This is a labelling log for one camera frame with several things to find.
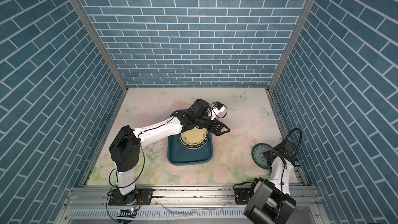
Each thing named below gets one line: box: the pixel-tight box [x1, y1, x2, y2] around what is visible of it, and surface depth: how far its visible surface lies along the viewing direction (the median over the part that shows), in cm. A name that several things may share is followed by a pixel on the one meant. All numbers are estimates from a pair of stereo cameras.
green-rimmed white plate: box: [179, 128, 209, 150], surface depth 90 cm
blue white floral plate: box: [251, 143, 273, 170], surface depth 90 cm
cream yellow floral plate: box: [180, 126, 208, 146], surface depth 90 cm
